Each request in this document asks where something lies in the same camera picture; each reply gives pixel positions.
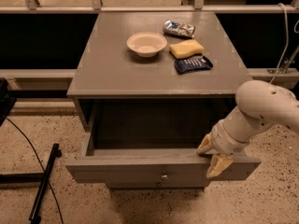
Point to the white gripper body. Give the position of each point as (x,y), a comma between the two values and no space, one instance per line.
(223,141)

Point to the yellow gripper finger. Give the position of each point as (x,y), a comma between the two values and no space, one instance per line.
(219,162)
(205,145)

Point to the grey top drawer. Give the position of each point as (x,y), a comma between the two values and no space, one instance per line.
(146,140)

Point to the grey drawer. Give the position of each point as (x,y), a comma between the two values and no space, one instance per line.
(146,140)
(158,185)

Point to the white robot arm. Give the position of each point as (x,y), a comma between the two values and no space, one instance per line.
(259,105)

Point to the grey wooden drawer cabinet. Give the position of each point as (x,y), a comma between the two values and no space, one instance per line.
(109,70)

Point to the grey bottom drawer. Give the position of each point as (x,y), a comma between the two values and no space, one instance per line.
(158,185)

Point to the dark blue snack packet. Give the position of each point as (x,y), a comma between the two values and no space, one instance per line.
(195,64)

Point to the yellow sponge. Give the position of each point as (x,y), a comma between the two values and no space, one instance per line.
(186,49)

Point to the silver crumpled snack bag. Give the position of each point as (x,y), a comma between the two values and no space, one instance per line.
(179,29)

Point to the black metal stand base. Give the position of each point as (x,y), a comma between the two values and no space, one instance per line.
(43,179)

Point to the black equipment at left edge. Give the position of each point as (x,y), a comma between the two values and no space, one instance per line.
(6,102)

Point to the metal railing frame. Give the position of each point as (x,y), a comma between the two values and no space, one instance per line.
(46,9)

